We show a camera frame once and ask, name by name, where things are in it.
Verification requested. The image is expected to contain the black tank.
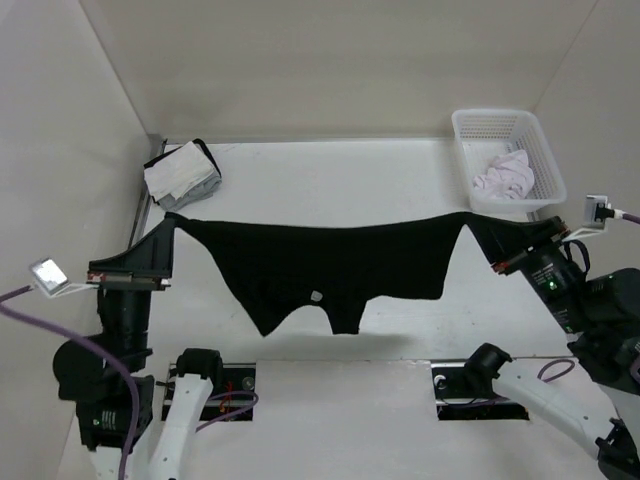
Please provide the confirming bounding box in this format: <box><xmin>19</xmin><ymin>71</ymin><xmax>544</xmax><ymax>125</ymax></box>
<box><xmin>144</xmin><ymin>138</ymin><xmax>222</xmax><ymax>175</ymax></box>
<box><xmin>164</xmin><ymin>211</ymin><xmax>539</xmax><ymax>337</ymax></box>

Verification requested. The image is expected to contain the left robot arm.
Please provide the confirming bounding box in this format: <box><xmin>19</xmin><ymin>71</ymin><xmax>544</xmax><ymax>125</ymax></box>
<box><xmin>52</xmin><ymin>214</ymin><xmax>182</xmax><ymax>479</ymax></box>

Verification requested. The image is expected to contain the black folded tank top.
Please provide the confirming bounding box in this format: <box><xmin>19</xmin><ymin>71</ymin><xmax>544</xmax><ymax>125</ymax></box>
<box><xmin>144</xmin><ymin>138</ymin><xmax>222</xmax><ymax>175</ymax></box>

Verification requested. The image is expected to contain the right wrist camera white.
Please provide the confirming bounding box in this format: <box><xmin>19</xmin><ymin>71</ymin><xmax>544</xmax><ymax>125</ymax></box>
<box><xmin>565</xmin><ymin>194</ymin><xmax>615</xmax><ymax>242</ymax></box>

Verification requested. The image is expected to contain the grey folded tank top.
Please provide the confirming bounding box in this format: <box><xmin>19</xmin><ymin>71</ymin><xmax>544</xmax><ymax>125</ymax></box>
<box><xmin>158</xmin><ymin>176</ymin><xmax>222</xmax><ymax>213</ymax></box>

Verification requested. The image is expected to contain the white plastic basket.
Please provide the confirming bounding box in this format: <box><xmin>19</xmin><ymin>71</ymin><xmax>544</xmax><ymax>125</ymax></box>
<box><xmin>451</xmin><ymin>108</ymin><xmax>567</xmax><ymax>214</ymax></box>

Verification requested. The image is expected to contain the pink white garment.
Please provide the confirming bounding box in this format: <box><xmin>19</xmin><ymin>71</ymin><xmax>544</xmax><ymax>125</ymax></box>
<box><xmin>473</xmin><ymin>150</ymin><xmax>535</xmax><ymax>200</ymax></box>

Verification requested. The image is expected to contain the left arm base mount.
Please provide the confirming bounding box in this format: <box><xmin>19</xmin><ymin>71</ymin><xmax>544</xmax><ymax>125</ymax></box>
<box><xmin>160</xmin><ymin>363</ymin><xmax>257</xmax><ymax>422</ymax></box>

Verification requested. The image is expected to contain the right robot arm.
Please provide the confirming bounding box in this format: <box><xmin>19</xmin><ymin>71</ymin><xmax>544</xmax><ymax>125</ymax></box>
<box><xmin>463</xmin><ymin>214</ymin><xmax>639</xmax><ymax>479</ymax></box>

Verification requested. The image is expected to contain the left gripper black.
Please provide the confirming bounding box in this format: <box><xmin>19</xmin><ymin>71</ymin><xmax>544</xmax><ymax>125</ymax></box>
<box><xmin>91</xmin><ymin>215</ymin><xmax>179</xmax><ymax>369</ymax></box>

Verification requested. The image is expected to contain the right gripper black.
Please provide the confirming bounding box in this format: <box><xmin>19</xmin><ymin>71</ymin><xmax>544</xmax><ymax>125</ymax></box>
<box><xmin>463</xmin><ymin>210</ymin><xmax>592</xmax><ymax>329</ymax></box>

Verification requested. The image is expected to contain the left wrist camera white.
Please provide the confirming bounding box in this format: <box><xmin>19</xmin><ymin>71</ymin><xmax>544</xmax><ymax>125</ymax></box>
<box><xmin>29</xmin><ymin>257</ymin><xmax>96</xmax><ymax>299</ymax></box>

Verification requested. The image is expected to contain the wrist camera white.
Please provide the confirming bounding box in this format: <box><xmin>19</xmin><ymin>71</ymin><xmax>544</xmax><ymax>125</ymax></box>
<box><xmin>565</xmin><ymin>194</ymin><xmax>615</xmax><ymax>242</ymax></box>
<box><xmin>29</xmin><ymin>257</ymin><xmax>96</xmax><ymax>299</ymax></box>

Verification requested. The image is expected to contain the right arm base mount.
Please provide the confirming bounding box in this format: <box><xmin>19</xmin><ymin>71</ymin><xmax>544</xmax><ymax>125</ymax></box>
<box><xmin>431</xmin><ymin>362</ymin><xmax>530</xmax><ymax>421</ymax></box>

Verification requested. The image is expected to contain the white folded tank top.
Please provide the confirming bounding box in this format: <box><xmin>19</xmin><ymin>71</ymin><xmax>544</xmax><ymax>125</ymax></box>
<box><xmin>144</xmin><ymin>142</ymin><xmax>216</xmax><ymax>201</ymax></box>

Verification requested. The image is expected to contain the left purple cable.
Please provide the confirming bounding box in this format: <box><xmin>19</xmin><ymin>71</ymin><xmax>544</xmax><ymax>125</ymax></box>
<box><xmin>0</xmin><ymin>284</ymin><xmax>260</xmax><ymax>480</ymax></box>

